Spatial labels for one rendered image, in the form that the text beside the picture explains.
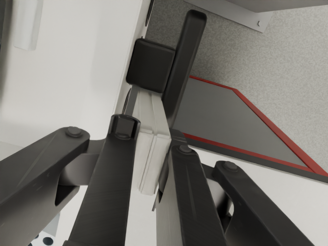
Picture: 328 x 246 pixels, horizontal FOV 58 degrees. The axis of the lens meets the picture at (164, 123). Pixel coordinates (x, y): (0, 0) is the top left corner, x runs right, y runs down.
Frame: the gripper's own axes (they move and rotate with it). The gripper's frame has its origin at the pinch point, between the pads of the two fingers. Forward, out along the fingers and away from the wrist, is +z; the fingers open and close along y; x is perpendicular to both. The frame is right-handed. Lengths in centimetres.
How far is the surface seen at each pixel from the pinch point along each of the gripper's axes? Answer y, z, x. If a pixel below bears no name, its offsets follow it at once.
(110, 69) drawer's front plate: -2.8, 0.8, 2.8
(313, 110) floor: 66, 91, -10
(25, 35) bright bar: -10.5, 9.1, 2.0
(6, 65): -12.2, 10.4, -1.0
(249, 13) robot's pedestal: 30, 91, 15
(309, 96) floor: 62, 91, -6
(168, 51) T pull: 0.0, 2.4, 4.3
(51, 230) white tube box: -7.1, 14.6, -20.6
